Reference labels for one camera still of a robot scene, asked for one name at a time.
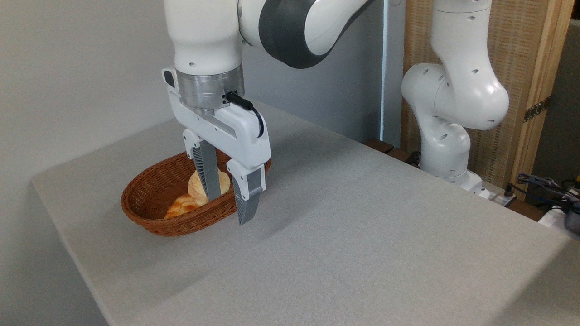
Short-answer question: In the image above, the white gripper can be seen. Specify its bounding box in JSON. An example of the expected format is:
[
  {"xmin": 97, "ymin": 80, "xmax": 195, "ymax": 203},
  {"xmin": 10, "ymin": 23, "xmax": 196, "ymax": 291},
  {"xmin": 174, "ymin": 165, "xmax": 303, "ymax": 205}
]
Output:
[{"xmin": 168, "ymin": 88, "xmax": 271, "ymax": 226}]

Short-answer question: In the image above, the round pale bread roll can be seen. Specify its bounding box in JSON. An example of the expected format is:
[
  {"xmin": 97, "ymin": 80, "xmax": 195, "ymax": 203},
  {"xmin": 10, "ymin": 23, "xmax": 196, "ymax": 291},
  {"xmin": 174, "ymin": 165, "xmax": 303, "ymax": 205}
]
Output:
[{"xmin": 188, "ymin": 168, "xmax": 231, "ymax": 206}]

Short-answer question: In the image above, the golden braided bread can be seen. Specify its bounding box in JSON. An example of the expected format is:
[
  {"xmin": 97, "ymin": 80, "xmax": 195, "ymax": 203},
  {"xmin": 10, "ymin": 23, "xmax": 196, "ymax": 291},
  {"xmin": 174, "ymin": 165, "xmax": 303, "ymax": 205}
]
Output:
[{"xmin": 164, "ymin": 194, "xmax": 200, "ymax": 220}]

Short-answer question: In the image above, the brown wicker basket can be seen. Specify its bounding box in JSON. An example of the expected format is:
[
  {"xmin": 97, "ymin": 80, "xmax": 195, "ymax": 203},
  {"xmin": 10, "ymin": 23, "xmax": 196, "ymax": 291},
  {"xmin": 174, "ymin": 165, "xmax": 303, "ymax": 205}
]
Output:
[{"xmin": 121, "ymin": 147, "xmax": 272, "ymax": 237}]

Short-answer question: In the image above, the white vertical pole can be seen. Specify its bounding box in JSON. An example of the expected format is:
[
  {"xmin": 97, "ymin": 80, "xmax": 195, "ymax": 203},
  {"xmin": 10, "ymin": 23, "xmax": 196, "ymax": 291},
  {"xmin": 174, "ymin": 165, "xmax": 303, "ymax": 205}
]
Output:
[{"xmin": 380, "ymin": 0, "xmax": 391, "ymax": 142}]

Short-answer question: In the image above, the wooden woven folding screen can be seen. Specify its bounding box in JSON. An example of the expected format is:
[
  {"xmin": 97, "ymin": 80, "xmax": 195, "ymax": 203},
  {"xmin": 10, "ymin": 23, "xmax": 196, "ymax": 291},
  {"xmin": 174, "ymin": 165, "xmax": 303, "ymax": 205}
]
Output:
[{"xmin": 401, "ymin": 0, "xmax": 576, "ymax": 200}]

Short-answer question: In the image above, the metal screen hinge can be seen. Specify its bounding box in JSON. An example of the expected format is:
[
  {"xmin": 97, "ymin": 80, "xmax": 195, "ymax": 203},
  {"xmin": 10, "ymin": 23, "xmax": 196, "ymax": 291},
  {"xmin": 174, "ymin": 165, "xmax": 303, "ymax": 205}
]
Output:
[{"xmin": 523, "ymin": 97, "xmax": 551, "ymax": 123}]

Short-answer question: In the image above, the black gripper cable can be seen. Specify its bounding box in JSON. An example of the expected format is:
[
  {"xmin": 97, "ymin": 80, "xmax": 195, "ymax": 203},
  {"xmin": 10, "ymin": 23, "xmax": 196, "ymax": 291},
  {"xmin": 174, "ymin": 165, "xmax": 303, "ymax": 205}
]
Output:
[{"xmin": 225, "ymin": 92, "xmax": 265, "ymax": 138}]

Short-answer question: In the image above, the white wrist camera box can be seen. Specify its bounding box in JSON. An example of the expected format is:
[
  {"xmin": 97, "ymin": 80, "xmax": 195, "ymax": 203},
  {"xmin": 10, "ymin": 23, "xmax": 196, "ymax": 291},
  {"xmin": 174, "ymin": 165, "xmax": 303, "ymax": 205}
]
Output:
[{"xmin": 162, "ymin": 68, "xmax": 179, "ymax": 92}]

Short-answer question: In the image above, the blue grey cable bundle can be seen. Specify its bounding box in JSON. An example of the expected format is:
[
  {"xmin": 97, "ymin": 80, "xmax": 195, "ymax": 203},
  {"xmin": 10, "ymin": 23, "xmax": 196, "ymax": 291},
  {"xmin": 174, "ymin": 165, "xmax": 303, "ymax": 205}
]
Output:
[{"xmin": 516, "ymin": 173, "xmax": 580, "ymax": 210}]

